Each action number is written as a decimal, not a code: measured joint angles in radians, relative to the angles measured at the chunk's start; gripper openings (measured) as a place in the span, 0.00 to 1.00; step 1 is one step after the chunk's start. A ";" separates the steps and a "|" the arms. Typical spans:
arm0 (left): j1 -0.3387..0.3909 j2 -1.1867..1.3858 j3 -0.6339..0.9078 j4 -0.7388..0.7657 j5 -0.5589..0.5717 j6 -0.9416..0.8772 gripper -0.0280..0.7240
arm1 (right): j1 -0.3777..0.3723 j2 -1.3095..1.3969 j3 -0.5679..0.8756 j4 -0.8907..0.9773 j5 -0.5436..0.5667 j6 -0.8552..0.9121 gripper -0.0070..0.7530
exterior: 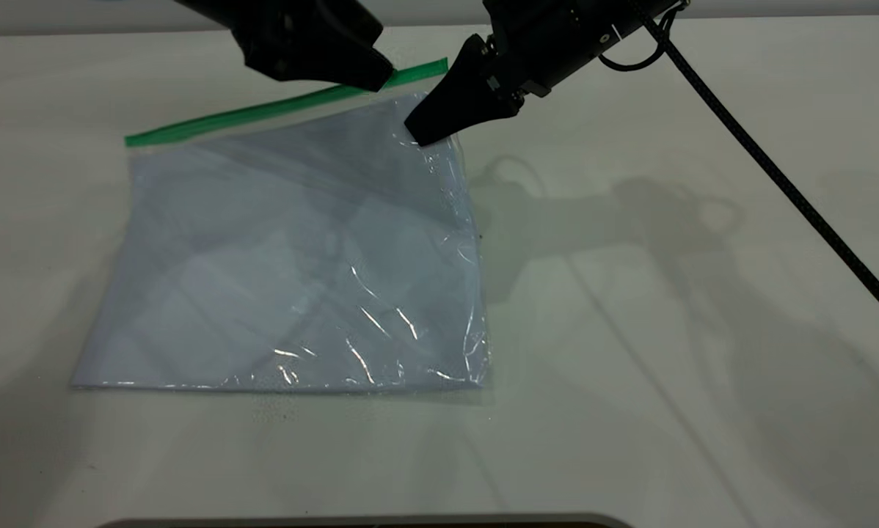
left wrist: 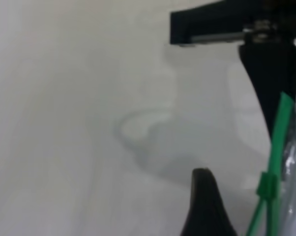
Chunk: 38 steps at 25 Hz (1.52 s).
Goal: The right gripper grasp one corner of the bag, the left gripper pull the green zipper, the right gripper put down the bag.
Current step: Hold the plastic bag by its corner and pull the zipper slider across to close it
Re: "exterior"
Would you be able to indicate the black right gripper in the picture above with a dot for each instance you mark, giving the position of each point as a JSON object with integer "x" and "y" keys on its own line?
{"x": 549, "y": 37}

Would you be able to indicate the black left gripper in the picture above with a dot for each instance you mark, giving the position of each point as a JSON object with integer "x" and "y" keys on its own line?
{"x": 278, "y": 15}

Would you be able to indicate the clear zip bag green strip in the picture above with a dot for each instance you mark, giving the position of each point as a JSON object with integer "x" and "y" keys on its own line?
{"x": 300, "y": 242}

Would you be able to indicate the white paper sheets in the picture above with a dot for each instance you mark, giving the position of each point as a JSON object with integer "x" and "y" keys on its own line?
{"x": 263, "y": 264}

